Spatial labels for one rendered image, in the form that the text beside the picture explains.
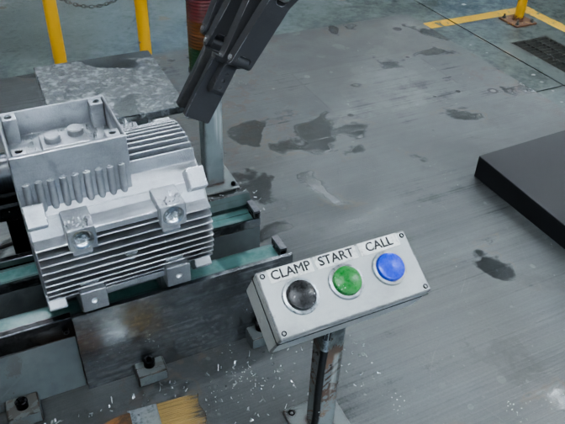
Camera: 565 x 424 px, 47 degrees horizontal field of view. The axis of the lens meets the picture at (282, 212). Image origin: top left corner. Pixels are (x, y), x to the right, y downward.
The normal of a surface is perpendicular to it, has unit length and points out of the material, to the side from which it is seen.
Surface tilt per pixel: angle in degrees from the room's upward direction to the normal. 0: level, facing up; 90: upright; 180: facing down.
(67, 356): 90
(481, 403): 0
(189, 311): 90
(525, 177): 2
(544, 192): 2
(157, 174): 32
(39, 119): 90
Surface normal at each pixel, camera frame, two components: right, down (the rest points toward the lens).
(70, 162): 0.44, 0.56
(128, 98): 0.03, -0.79
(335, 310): 0.23, -0.43
